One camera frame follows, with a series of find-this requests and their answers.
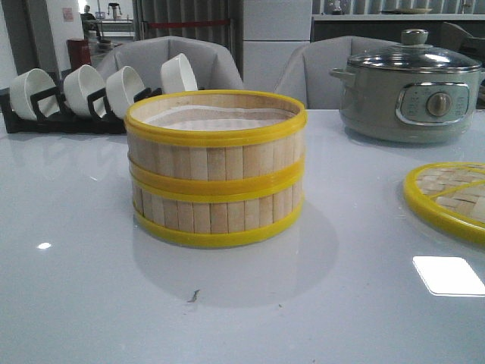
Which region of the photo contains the bamboo steamer tier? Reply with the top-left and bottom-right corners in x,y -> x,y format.
132,180 -> 304,248
125,89 -> 307,201

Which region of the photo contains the woven bamboo steamer lid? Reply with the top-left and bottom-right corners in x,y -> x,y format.
403,162 -> 484,246

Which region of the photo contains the white bowl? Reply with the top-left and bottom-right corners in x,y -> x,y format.
9,68 -> 55,121
105,66 -> 146,119
64,64 -> 105,118
160,53 -> 199,94

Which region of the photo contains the right grey chair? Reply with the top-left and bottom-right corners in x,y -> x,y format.
274,36 -> 395,109

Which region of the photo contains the grey chair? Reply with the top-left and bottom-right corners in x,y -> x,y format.
96,36 -> 244,89
274,36 -> 395,109

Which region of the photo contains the white cabinet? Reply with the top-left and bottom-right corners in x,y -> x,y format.
242,0 -> 312,91

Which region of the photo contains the left grey chair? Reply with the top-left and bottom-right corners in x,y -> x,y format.
96,36 -> 244,89

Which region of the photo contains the green electric cooking pot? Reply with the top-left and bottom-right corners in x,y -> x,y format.
330,66 -> 484,143

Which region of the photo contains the black dish rack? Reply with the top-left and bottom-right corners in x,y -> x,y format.
1,83 -> 161,134

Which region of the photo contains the red cylinder bin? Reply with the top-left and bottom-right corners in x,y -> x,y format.
67,39 -> 91,71

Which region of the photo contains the glass pot lid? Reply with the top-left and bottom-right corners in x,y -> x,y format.
347,29 -> 482,73

